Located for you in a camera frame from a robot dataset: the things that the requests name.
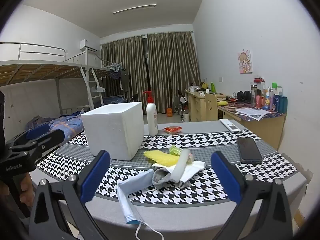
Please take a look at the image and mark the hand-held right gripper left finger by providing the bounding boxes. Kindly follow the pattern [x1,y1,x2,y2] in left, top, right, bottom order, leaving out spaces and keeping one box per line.
[29,150,118,240]

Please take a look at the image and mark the pink cartoon wall poster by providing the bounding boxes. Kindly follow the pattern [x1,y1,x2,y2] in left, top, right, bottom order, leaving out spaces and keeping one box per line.
[237,49,253,74]

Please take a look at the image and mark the black smartphone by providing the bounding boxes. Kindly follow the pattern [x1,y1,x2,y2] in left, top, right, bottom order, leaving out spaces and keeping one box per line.
[237,137,263,165]

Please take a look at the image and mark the black tripod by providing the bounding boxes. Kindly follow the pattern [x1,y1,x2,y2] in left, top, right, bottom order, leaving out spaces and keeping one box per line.
[176,89,189,113]

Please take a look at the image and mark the white metal bunk bed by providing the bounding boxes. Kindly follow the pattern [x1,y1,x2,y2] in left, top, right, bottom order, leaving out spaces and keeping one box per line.
[65,47,130,115]
[0,42,104,140]

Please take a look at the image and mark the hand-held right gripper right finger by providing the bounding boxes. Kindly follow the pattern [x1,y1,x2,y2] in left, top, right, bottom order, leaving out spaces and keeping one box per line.
[211,151,293,240]

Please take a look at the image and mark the blue plaid quilt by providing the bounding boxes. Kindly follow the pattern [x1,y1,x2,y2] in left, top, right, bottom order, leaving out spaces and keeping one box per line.
[25,114,85,140]

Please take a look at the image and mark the ceiling tube light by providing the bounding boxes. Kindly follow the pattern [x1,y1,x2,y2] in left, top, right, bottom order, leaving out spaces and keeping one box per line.
[112,4,157,15]

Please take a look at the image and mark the wooden smiley chair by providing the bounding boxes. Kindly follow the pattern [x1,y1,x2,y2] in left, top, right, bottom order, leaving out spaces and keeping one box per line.
[204,92,218,122]

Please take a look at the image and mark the row of toiletry bottles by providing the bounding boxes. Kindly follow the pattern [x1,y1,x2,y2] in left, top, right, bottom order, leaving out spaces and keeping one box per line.
[250,77,288,114]

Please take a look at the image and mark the blue plaid mattress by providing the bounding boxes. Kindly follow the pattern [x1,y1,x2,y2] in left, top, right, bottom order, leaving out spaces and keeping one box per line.
[104,95,125,104]

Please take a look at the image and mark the blue face mask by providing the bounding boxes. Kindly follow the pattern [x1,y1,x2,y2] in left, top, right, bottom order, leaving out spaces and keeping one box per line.
[117,169,164,240]

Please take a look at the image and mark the brown curtain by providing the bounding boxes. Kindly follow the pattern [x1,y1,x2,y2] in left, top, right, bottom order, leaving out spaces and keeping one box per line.
[101,36,148,105]
[146,31,201,114]

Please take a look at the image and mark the red snack packet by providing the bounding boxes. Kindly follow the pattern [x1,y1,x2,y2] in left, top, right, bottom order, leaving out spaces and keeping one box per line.
[163,126,183,134]

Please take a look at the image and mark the white air conditioner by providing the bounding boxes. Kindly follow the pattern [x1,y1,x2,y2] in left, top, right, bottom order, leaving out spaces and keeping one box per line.
[80,39,97,52]

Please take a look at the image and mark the printed paper sheets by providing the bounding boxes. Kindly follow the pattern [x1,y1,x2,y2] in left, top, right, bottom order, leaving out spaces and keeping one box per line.
[234,107,269,120]

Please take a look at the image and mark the white foam sheet roll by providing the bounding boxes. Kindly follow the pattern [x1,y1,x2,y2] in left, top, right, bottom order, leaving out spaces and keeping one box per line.
[174,149,192,183]

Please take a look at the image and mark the houndstooth tablecloth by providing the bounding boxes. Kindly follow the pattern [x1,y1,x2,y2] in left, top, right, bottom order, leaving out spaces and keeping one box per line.
[36,120,314,233]

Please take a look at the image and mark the white lotion pump bottle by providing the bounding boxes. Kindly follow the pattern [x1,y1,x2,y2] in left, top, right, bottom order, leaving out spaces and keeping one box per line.
[142,90,159,136]

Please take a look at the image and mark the dark hanging clothes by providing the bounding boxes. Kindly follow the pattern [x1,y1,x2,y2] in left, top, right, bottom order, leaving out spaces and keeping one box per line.
[110,69,130,93]

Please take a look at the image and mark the white paper tissue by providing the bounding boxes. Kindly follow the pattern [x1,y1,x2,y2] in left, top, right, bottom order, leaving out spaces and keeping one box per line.
[152,160,206,183]

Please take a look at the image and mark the white remote control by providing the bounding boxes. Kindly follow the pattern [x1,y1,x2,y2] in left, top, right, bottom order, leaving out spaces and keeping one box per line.
[219,118,241,134]

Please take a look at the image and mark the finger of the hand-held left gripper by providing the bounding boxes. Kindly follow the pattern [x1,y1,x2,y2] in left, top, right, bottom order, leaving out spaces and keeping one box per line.
[7,129,67,162]
[4,123,52,150]

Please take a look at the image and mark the person's left hand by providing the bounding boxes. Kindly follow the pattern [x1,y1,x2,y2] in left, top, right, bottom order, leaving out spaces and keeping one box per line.
[0,172,34,208]

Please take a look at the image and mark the yellow foam fruit net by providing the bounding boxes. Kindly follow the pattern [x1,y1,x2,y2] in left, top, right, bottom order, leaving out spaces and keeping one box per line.
[143,150,181,167]

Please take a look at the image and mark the green floral tissue packet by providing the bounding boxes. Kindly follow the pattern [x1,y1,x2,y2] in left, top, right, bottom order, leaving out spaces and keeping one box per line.
[169,145,195,164]

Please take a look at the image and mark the dark printed desk mat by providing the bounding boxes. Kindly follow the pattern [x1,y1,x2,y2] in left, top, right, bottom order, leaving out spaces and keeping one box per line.
[221,101,285,122]

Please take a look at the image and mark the white foam box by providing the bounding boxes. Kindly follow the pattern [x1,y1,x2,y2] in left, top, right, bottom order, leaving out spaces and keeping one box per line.
[80,102,145,161]

